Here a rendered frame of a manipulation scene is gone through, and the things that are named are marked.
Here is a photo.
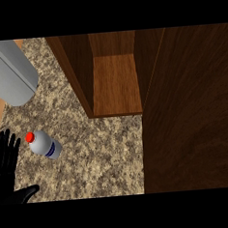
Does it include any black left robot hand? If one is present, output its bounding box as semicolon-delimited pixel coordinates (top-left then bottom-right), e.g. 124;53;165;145
0;126;42;207

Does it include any water bottle with red cap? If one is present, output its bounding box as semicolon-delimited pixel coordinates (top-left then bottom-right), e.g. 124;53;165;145
24;128;63;162

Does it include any brown wooden cabinet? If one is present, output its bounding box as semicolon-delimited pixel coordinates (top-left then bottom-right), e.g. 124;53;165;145
45;28;172;123

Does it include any dark brown wooden cabinet door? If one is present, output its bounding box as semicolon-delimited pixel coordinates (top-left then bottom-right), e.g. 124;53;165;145
130;22;228;195

